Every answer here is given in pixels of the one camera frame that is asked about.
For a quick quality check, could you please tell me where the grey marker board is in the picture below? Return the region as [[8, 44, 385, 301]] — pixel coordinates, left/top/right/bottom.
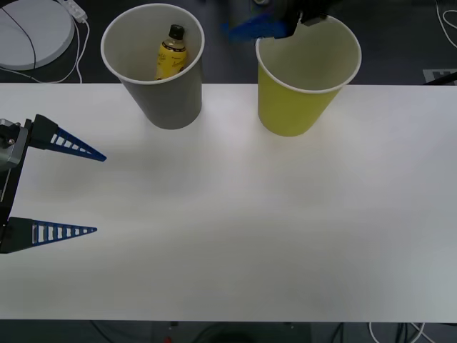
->
[[422, 67, 457, 86]]

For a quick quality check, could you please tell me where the white power strip cable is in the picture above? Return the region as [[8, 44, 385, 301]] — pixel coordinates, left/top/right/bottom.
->
[[0, 20, 91, 85]]

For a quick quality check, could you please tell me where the yellow bottle with black cap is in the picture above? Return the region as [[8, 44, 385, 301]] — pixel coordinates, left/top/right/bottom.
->
[[154, 24, 188, 81]]

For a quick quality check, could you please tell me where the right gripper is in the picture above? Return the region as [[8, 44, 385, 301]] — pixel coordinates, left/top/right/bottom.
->
[[220, 0, 330, 44]]

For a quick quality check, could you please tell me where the grey plastic waste bin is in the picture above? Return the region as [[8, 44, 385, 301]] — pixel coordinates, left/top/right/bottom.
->
[[99, 3, 206, 130]]

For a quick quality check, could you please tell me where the white power strip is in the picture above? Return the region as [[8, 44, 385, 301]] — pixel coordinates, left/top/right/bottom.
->
[[56, 0, 89, 24]]

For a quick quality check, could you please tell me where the thin black cable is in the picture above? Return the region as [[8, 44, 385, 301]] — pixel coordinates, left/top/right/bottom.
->
[[0, 6, 38, 69]]

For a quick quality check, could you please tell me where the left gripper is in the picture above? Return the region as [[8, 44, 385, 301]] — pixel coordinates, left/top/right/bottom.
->
[[0, 114, 107, 254]]

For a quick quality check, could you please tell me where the white round disc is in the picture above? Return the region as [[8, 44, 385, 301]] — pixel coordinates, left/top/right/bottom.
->
[[0, 0, 76, 71]]

